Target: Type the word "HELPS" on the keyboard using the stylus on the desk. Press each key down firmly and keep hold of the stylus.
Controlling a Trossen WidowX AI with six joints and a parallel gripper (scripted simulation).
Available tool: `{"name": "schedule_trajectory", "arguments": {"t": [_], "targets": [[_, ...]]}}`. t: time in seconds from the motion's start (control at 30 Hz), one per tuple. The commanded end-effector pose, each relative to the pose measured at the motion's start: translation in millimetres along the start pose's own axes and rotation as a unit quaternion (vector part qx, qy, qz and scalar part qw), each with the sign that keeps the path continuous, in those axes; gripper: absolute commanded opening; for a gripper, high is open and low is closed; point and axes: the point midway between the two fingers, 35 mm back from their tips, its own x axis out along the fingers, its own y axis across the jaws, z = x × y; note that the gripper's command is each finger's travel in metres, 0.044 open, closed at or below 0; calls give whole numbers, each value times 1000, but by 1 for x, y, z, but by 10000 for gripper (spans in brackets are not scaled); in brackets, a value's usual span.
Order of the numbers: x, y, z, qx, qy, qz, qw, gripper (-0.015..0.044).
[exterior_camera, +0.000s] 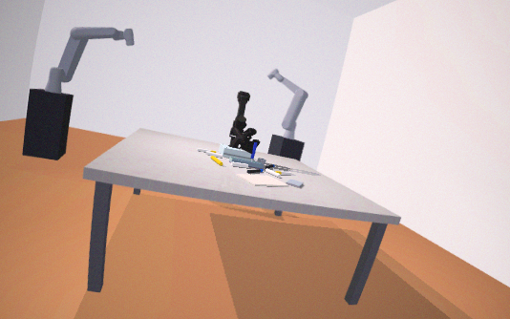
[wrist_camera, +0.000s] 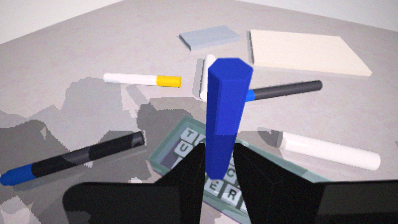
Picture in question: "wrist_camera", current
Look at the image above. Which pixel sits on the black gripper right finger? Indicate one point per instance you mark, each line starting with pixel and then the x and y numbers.
pixel 274 195

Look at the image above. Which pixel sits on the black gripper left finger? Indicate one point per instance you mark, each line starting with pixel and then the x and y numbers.
pixel 175 198

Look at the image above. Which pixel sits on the small keyboard with keys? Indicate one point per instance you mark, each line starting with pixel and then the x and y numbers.
pixel 225 195

